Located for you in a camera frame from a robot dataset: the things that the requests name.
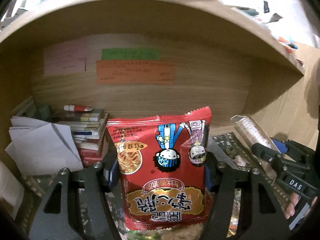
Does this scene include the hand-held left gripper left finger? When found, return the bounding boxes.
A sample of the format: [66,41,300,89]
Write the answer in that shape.
[29,151,120,240]

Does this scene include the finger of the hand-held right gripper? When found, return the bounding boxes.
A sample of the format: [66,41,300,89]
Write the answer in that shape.
[271,137,313,154]
[251,142,283,166]

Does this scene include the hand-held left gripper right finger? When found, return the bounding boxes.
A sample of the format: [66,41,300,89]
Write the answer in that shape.
[204,140,292,240]

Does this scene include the red cartoon noodle snack packet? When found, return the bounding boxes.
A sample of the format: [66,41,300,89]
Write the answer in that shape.
[106,106,212,231]

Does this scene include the person's right hand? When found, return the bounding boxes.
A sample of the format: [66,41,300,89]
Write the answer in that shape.
[284,194,302,220]

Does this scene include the sleeve of clear plastic cups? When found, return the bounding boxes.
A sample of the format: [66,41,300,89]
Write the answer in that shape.
[230,114,280,153]

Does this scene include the dark floral patterned cloth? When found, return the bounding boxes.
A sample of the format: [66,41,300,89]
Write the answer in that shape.
[15,132,294,240]

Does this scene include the stack of books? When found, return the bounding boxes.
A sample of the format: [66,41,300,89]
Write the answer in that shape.
[51,109,109,167]

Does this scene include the brown cardboard box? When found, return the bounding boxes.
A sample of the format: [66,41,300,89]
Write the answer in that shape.
[246,40,320,153]

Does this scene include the pale snack packet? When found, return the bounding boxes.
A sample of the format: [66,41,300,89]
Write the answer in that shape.
[127,226,203,240]

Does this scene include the red and white tube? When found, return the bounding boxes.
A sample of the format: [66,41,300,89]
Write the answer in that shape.
[63,104,93,112]

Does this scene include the white folded papers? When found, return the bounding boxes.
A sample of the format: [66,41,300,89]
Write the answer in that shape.
[5,116,84,177]

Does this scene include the wooden shelf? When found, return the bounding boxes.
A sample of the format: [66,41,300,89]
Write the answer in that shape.
[0,0,306,140]

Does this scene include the orange paper note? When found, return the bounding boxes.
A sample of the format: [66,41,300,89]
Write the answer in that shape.
[96,60,175,85]

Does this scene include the white box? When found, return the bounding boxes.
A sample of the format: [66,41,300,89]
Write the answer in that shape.
[0,160,25,220]

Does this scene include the green paper note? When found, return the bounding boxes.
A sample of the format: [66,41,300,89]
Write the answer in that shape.
[101,48,160,60]

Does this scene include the pink paper note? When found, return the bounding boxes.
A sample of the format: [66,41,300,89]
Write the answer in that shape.
[44,42,88,77]

